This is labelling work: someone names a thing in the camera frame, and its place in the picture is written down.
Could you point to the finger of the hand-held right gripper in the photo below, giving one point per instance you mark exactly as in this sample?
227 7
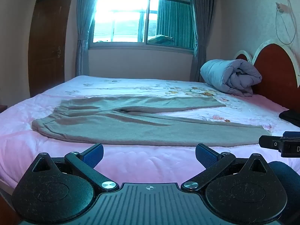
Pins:
291 134
269 142

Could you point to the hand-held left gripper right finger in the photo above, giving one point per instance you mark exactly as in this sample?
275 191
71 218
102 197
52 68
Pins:
205 155

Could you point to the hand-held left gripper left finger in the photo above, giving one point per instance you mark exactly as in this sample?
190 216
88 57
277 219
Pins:
93 155

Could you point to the grey-beige pants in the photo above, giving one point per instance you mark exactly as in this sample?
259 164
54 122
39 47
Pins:
131 126

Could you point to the black cloth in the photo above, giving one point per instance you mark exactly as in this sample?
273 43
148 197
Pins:
291 117

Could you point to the pink floral bed sheet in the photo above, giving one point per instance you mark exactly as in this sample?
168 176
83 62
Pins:
145 161

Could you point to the red wooden bed headboard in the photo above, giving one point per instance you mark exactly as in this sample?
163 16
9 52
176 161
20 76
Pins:
276 75

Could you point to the rolled grey quilt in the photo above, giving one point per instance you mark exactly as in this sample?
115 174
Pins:
225 76

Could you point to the dark wooden nightstand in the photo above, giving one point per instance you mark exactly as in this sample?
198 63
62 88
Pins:
2 108

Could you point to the brown wooden door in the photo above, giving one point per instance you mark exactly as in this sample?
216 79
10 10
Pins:
49 39

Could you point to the tan cloth bundle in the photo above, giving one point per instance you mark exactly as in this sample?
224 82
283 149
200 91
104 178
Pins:
160 39

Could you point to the grey curtain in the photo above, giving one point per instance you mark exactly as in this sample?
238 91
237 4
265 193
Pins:
83 28
202 28

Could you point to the window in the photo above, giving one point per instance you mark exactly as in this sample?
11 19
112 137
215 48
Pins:
131 16

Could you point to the wall hook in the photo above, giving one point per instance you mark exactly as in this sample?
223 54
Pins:
280 7

